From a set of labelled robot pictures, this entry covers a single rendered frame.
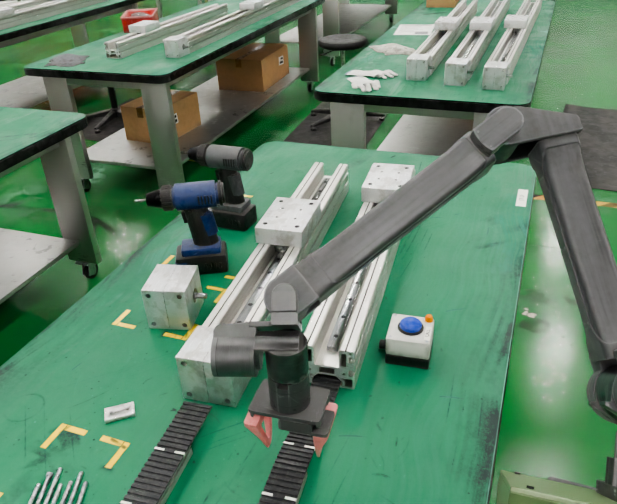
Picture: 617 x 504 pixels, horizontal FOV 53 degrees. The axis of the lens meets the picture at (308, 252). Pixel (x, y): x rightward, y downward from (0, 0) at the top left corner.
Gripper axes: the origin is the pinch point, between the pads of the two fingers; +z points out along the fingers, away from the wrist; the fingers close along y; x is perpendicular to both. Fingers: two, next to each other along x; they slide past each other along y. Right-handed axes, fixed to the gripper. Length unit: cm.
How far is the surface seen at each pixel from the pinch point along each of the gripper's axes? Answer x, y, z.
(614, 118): -413, -115, 82
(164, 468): 6.8, 18.2, 2.4
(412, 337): -28.6, -13.9, -0.3
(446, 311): -46, -19, 6
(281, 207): -62, 21, -7
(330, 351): -23.3, 0.1, 1.2
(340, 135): -205, 40, 28
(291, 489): 5.8, -1.3, 2.4
